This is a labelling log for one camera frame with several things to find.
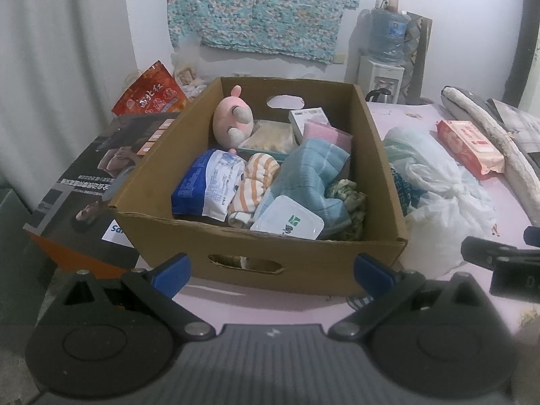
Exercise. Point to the brown cardboard box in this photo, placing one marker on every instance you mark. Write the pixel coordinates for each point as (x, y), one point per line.
(239, 256)

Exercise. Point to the rolled white patterned mat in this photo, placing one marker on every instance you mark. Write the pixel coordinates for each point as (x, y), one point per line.
(521, 169)

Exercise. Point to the steel electric kettle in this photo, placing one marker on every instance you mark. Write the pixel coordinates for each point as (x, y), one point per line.
(381, 95)

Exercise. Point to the blue water bottle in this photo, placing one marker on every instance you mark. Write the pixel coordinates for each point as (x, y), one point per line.
(387, 36)

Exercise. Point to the orange striped white cloth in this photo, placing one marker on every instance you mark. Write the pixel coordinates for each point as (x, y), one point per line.
(257, 177)

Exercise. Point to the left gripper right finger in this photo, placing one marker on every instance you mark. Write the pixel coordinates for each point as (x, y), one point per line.
(389, 290)

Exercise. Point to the bag of wooden sticks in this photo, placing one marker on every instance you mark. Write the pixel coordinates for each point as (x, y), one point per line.
(273, 137)

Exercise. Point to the white plastic bag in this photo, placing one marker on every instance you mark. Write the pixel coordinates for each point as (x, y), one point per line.
(448, 203)

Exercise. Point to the blue knitted towel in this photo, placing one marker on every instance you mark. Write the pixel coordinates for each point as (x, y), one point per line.
(304, 177)

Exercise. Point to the pink plush toy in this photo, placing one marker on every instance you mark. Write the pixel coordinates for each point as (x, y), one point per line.
(232, 121)

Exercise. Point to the floral blue wall cloth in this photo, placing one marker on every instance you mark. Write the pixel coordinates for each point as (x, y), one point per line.
(301, 29)

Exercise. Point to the white teal small box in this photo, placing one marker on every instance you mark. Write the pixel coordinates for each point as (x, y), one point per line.
(299, 118)

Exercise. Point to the green patterned scrunchie cloth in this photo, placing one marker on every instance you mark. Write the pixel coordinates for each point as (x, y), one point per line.
(355, 203)

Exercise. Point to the large Philips printed box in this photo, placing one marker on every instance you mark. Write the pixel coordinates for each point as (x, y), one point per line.
(73, 224)

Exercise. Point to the red gift bag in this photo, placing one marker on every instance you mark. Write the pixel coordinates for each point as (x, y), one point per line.
(154, 91)

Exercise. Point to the white water dispenser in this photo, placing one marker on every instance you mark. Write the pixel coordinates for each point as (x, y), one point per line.
(373, 75)

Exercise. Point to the plaid pink blanket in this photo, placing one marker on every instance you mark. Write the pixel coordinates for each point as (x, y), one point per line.
(523, 126)

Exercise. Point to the pink wet wipes pack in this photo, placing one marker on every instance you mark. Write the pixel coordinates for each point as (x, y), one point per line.
(471, 148)

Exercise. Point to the blue white snack packet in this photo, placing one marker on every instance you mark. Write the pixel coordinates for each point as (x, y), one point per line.
(209, 186)

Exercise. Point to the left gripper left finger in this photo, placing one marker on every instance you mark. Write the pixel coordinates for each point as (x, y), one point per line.
(156, 289)

